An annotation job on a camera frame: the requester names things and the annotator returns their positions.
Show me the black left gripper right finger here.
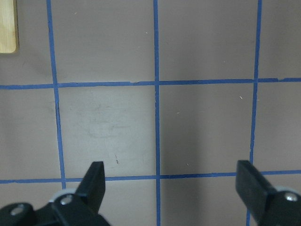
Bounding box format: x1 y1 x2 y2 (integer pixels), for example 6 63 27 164
236 160 301 226

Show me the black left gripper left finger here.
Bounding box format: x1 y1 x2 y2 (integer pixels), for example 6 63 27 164
0 161 109 226

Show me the wooden cup rack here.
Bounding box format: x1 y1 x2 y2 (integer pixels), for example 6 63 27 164
0 0 19 54

